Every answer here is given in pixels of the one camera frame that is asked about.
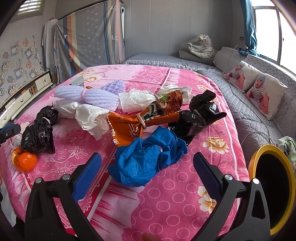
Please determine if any blue curtain left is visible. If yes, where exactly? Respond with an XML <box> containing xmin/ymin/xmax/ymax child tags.
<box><xmin>239</xmin><ymin>0</ymin><xmax>260</xmax><ymax>57</ymax></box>

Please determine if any grey quilted sofa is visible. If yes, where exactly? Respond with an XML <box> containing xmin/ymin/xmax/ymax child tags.
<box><xmin>125</xmin><ymin>47</ymin><xmax>295</xmax><ymax>163</ymax></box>

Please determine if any baby print pillow near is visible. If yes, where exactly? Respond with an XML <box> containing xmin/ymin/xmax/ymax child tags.
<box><xmin>245</xmin><ymin>73</ymin><xmax>288</xmax><ymax>121</ymax></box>

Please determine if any orange printed plastic bag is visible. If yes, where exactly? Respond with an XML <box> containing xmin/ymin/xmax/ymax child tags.
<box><xmin>106</xmin><ymin>89</ymin><xmax>184</xmax><ymax>147</ymax></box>

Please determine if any baby print pillow far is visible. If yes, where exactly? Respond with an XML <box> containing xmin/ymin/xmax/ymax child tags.
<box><xmin>223</xmin><ymin>61</ymin><xmax>260</xmax><ymax>93</ymax></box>

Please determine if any large purple foam net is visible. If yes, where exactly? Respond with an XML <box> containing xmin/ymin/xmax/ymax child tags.
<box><xmin>54</xmin><ymin>85</ymin><xmax>119</xmax><ymax>111</ymax></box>

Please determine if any cartoon wall poster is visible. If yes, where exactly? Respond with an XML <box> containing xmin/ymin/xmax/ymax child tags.
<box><xmin>0</xmin><ymin>36</ymin><xmax>44</xmax><ymax>105</ymax></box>

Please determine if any large black plastic bag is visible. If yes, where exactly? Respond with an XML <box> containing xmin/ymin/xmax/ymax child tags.
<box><xmin>168</xmin><ymin>90</ymin><xmax>227</xmax><ymax>145</ymax></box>

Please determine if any striped grey cloth cover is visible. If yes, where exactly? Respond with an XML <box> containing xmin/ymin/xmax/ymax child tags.
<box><xmin>54</xmin><ymin>1</ymin><xmax>126</xmax><ymax>83</ymax></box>

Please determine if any white hanging cloth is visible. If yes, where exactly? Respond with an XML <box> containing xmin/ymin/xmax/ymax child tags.
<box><xmin>41</xmin><ymin>19</ymin><xmax>58</xmax><ymax>72</ymax></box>

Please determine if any small black plastic bag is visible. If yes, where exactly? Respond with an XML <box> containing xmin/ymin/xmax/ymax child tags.
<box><xmin>21</xmin><ymin>105</ymin><xmax>59</xmax><ymax>154</ymax></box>

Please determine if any small purple foam net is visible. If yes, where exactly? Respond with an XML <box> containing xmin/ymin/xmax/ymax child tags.
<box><xmin>100</xmin><ymin>79</ymin><xmax>125</xmax><ymax>95</ymax></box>

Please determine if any white tiger plush toy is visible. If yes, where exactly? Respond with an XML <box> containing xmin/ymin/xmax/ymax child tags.
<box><xmin>187</xmin><ymin>33</ymin><xmax>217</xmax><ymax>61</ymax></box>

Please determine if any white low cabinet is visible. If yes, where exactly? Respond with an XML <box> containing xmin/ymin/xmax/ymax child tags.
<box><xmin>1</xmin><ymin>70</ymin><xmax>54</xmax><ymax>128</ymax></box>

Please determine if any grey rolled cushion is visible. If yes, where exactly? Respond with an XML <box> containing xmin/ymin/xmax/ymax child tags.
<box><xmin>179</xmin><ymin>51</ymin><xmax>215</xmax><ymax>66</ymax></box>

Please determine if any window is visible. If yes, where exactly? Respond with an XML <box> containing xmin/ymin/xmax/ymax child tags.
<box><xmin>251</xmin><ymin>1</ymin><xmax>295</xmax><ymax>74</ymax></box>

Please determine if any window blind vent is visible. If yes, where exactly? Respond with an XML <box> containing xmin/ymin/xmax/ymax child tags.
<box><xmin>11</xmin><ymin>0</ymin><xmax>46</xmax><ymax>22</ymax></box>

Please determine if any blue plastic bag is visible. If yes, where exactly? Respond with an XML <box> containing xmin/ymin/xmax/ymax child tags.
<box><xmin>107</xmin><ymin>126</ymin><xmax>188</xmax><ymax>187</ymax></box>

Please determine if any pink floral table cloth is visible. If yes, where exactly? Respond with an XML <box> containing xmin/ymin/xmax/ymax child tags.
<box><xmin>1</xmin><ymin>65</ymin><xmax>249</xmax><ymax>240</ymax></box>

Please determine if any baby print pillow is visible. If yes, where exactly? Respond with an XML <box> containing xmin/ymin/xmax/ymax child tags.
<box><xmin>245</xmin><ymin>73</ymin><xmax>288</xmax><ymax>121</ymax></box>
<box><xmin>223</xmin><ymin>61</ymin><xmax>260</xmax><ymax>93</ymax></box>

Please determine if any yellow rimmed trash bin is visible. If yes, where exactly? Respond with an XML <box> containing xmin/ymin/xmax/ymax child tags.
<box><xmin>248</xmin><ymin>145</ymin><xmax>295</xmax><ymax>236</ymax></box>

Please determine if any green cloth on sofa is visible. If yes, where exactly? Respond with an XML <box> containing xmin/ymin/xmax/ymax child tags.
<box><xmin>277</xmin><ymin>136</ymin><xmax>296</xmax><ymax>172</ymax></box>

